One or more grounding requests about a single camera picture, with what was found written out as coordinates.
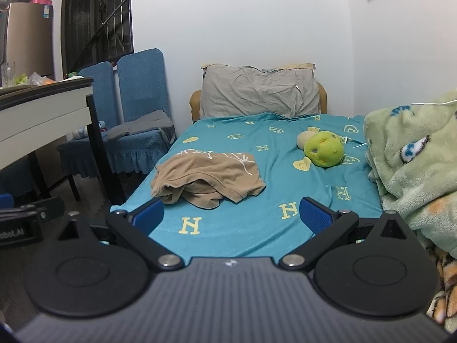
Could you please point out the blue covered chair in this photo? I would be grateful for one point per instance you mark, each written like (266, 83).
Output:
(98, 93)
(142, 85)

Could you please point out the grey pillow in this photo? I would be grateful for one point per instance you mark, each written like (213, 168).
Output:
(257, 93)

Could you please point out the green plush toy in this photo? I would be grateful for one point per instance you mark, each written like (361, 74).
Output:
(326, 150)

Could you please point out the green fleece cartoon blanket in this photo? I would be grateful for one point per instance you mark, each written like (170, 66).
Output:
(410, 185)

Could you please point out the beige pillow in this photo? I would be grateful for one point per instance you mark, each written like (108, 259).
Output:
(298, 66)

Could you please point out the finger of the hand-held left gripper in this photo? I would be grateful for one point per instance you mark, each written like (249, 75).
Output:
(5, 200)
(50, 209)

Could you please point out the grey cloth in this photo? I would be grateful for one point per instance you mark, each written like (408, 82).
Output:
(139, 125)

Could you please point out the pink box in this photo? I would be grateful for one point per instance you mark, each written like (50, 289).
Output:
(41, 1)

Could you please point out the gold refrigerator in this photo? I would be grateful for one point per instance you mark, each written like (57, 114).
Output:
(28, 39)

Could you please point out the glass cup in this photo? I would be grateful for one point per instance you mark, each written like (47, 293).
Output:
(8, 75)

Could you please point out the white dining table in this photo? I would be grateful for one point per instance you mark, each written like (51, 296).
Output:
(39, 114)

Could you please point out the teal patterned bed sheet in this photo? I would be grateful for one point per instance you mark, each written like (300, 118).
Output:
(250, 207)

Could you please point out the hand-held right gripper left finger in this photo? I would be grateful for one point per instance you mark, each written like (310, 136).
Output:
(148, 216)

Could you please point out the orange striped blanket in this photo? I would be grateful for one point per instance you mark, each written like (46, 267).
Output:
(444, 286)

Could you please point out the tan printed t-shirt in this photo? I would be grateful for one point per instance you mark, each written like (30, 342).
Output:
(210, 177)

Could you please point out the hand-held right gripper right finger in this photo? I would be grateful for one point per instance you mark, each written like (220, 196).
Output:
(316, 218)

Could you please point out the dark window with grille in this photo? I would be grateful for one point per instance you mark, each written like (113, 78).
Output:
(96, 14)

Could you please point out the clear plastic bag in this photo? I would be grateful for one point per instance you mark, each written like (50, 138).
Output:
(37, 78)

